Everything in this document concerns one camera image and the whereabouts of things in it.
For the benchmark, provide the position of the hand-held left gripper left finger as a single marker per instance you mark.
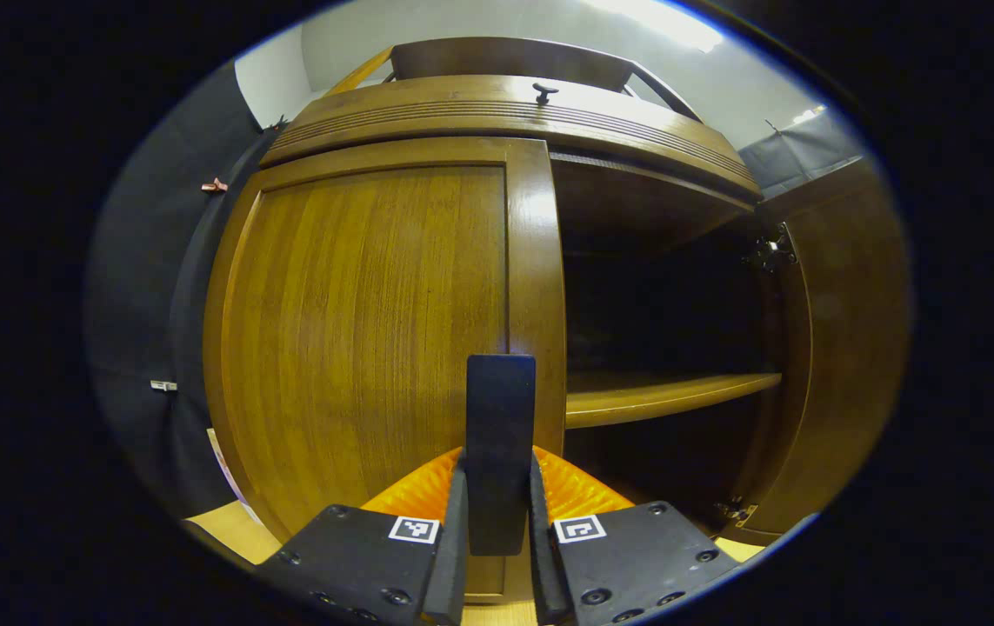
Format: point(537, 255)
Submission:
point(455, 574)

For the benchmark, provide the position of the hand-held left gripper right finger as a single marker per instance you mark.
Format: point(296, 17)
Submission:
point(542, 574)

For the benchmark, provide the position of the wooden shoe cabinet door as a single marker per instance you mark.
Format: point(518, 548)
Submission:
point(853, 348)
point(357, 330)

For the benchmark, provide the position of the wooden double-door shoe cabinet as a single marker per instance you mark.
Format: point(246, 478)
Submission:
point(636, 191)

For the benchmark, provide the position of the metal door hinge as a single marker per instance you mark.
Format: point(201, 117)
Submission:
point(737, 511)
point(770, 250)

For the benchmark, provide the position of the wooden inner shelf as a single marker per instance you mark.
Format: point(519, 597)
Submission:
point(653, 400)

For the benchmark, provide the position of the silver clip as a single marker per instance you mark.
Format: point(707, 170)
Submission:
point(163, 385)

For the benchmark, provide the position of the copper clip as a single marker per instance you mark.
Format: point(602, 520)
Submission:
point(214, 185)

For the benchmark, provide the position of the grooved wooden drawer front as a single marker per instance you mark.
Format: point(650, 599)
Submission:
point(462, 109)

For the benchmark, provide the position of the round black knob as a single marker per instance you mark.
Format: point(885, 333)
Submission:
point(545, 91)

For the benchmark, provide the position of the small ceiling light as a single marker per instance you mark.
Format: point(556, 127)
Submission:
point(810, 114)

